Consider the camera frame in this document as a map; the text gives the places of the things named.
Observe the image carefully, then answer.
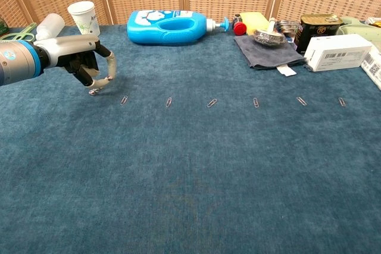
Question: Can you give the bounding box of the white carton box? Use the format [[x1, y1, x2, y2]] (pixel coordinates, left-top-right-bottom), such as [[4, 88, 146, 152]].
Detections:
[[303, 33, 373, 73]]

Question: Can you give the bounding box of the blue detergent pump bottle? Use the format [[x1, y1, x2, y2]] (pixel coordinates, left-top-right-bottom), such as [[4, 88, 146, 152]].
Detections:
[[126, 10, 230, 46]]

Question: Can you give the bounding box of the white paper cup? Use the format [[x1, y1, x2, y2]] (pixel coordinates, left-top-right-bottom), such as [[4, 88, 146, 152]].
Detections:
[[67, 1, 101, 39]]

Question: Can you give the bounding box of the black gold meat tin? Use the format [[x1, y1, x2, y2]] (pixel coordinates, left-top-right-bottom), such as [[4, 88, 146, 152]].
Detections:
[[296, 14, 343, 55]]

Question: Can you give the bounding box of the steel scrubber with white handle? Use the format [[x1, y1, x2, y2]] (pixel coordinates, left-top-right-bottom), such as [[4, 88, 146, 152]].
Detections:
[[252, 17, 287, 46]]

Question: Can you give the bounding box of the grey cleaning cloth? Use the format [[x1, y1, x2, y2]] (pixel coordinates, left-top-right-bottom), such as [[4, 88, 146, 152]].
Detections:
[[233, 34, 306, 77]]

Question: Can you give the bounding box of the green hand brush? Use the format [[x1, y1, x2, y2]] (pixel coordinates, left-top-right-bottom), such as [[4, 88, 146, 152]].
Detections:
[[0, 23, 38, 42]]

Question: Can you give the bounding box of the binder clip pack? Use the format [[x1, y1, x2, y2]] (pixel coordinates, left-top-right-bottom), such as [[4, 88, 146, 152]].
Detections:
[[275, 19, 303, 42]]

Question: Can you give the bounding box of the beaded magnetic metal stick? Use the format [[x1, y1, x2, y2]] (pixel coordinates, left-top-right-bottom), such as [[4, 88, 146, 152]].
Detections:
[[88, 76, 114, 96]]

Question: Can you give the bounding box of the long pastel smiley box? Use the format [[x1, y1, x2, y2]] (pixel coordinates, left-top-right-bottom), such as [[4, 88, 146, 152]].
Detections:
[[360, 51, 381, 90]]

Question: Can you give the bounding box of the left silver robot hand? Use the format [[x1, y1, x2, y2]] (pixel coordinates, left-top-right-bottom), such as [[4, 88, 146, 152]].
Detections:
[[32, 34, 117, 89]]

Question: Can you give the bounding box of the yellow sponge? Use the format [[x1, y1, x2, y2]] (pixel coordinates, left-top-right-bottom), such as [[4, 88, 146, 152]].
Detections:
[[239, 12, 270, 36]]

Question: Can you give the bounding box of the white squeeze wash bottle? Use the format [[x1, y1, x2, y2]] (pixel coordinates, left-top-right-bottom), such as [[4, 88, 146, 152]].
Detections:
[[35, 12, 65, 41]]

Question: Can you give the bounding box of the blue table carpet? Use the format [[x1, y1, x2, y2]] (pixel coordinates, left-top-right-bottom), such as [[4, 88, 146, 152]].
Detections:
[[0, 24, 381, 254]]

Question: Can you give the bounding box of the small red capped item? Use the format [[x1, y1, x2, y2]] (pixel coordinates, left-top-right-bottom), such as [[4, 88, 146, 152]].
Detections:
[[232, 14, 248, 36]]

